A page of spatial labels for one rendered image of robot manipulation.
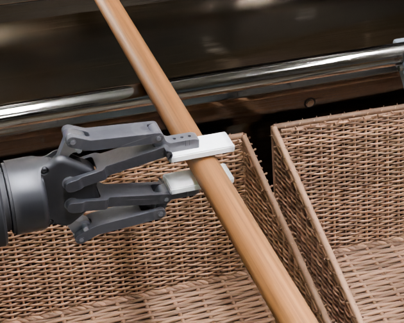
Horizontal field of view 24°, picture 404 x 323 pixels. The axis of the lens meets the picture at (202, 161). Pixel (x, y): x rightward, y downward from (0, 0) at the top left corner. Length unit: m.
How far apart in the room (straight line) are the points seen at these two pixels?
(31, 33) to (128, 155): 0.63
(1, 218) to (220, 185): 0.21
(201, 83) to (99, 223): 0.28
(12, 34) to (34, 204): 0.65
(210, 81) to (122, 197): 0.27
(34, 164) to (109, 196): 0.09
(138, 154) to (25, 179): 0.11
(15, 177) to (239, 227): 0.22
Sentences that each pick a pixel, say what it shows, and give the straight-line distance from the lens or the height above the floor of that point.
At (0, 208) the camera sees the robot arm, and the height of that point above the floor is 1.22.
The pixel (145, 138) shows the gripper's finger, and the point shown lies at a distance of 0.92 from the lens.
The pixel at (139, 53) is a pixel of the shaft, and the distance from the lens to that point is 1.16.
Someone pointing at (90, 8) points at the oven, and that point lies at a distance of 1.50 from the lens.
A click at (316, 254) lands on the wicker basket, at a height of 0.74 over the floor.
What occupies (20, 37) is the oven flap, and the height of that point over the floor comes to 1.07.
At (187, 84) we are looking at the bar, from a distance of 1.17.
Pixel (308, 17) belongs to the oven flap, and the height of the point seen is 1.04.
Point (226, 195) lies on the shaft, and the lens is 0.91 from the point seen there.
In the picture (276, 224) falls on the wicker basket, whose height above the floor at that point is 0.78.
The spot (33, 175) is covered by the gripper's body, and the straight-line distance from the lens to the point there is 0.91.
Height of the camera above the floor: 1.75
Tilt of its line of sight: 34 degrees down
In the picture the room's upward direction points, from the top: straight up
